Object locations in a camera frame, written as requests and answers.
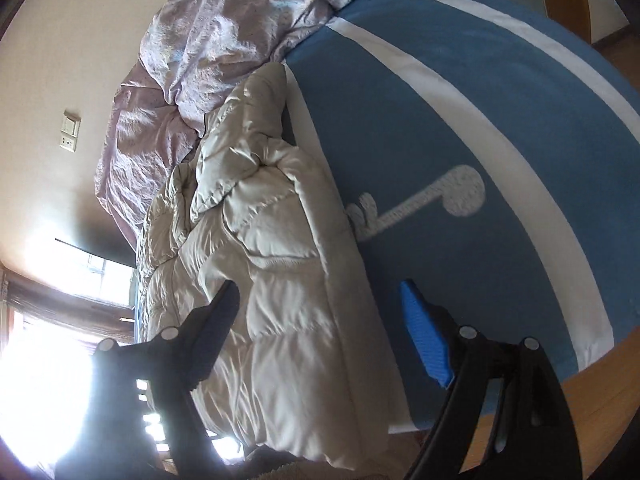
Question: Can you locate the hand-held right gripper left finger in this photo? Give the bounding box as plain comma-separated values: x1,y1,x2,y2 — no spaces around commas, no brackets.
54,280,247,480

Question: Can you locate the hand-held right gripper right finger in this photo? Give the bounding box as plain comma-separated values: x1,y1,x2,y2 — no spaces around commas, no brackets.
399,280,587,480

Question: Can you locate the white puffer jacket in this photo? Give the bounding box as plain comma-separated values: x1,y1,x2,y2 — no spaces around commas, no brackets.
134,62,412,463

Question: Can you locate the bright window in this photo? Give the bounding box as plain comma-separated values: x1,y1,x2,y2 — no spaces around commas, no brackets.
0,237,138,463

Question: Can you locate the blue white striped bed sheet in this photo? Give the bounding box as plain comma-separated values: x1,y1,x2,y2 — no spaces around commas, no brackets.
280,0,640,433

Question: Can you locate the lavender crumpled duvet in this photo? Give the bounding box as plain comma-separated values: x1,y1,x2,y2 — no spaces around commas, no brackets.
94,0,426,251

